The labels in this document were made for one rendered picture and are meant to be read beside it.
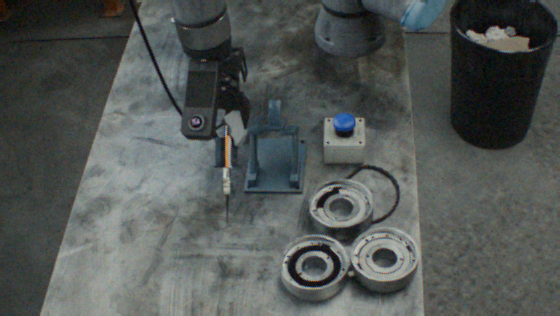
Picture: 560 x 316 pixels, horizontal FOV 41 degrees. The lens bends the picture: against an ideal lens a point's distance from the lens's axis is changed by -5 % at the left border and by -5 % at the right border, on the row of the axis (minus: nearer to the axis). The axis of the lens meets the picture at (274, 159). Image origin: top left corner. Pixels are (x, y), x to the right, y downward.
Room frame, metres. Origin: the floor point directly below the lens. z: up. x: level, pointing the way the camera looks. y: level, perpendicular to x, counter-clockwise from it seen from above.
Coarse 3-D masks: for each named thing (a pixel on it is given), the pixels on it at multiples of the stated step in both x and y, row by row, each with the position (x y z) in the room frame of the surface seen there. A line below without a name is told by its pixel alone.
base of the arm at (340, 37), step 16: (320, 16) 1.33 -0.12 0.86; (336, 16) 1.29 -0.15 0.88; (352, 16) 1.28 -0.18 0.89; (368, 16) 1.29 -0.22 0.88; (320, 32) 1.31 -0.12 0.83; (336, 32) 1.28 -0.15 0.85; (352, 32) 1.27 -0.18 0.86; (368, 32) 1.28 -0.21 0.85; (384, 32) 1.31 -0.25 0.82; (336, 48) 1.27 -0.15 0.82; (352, 48) 1.26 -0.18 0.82; (368, 48) 1.27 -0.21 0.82
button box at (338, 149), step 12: (360, 120) 1.02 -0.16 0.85; (324, 132) 1.00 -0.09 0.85; (336, 132) 1.00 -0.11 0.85; (348, 132) 0.99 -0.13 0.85; (360, 132) 0.99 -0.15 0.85; (324, 144) 0.97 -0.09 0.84; (336, 144) 0.97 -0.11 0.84; (348, 144) 0.97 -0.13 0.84; (360, 144) 0.96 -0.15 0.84; (324, 156) 0.97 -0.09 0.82; (336, 156) 0.97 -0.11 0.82; (348, 156) 0.96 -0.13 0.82; (360, 156) 0.96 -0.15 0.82
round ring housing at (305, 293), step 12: (300, 240) 0.77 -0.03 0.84; (312, 240) 0.78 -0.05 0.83; (324, 240) 0.77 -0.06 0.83; (288, 252) 0.76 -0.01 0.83; (312, 252) 0.75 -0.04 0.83; (300, 264) 0.73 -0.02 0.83; (312, 264) 0.75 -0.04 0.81; (324, 264) 0.74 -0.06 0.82; (288, 276) 0.71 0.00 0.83; (300, 276) 0.71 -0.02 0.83; (312, 276) 0.71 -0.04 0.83; (324, 276) 0.71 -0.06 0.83; (288, 288) 0.70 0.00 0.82; (300, 288) 0.68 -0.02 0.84; (312, 288) 0.68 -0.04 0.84; (324, 288) 0.68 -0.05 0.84; (336, 288) 0.68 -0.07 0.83; (312, 300) 0.68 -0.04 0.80
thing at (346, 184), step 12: (336, 180) 0.89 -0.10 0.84; (348, 180) 0.89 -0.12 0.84; (312, 192) 0.87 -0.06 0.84; (360, 192) 0.87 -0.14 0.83; (312, 204) 0.85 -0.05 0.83; (324, 204) 0.85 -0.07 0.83; (336, 204) 0.86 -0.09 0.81; (348, 204) 0.86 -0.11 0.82; (372, 204) 0.83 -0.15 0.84; (312, 216) 0.82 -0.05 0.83; (336, 216) 0.82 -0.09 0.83; (348, 216) 0.82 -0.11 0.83; (372, 216) 0.82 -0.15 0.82; (324, 228) 0.80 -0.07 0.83; (336, 228) 0.79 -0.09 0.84; (348, 228) 0.79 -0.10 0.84; (360, 228) 0.80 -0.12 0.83
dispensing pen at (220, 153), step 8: (224, 120) 0.91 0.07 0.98; (224, 128) 0.90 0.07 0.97; (224, 136) 0.89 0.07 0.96; (216, 144) 0.88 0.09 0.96; (224, 144) 0.87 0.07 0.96; (216, 152) 0.87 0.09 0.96; (224, 152) 0.86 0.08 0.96; (216, 160) 0.86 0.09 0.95; (224, 160) 0.85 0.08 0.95; (224, 168) 0.86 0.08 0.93; (224, 176) 0.85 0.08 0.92; (224, 184) 0.84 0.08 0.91; (224, 192) 0.83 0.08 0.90
